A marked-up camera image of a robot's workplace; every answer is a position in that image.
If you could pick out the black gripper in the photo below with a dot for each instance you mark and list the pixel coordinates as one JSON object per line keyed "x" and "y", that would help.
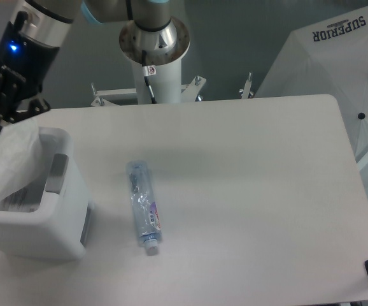
{"x": 24, "y": 63}

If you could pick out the clear plastic water bottle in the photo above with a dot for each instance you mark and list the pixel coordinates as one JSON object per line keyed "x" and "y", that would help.
{"x": 144, "y": 207}

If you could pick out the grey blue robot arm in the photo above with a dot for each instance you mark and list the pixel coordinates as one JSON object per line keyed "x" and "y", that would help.
{"x": 34, "y": 35}

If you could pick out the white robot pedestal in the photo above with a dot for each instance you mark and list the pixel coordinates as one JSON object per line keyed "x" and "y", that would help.
{"x": 155, "y": 58}

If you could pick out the white plastic trash can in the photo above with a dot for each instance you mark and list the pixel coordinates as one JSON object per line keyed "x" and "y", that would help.
{"x": 58, "y": 228}

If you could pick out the white umbrella with lettering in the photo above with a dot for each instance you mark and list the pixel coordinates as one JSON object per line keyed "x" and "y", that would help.
{"x": 328, "y": 57}

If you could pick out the paper trash inside can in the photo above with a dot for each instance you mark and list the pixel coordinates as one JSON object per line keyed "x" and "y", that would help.
{"x": 23, "y": 201}

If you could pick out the white green plastic pouch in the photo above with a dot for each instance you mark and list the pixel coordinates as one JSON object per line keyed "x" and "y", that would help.
{"x": 21, "y": 156}

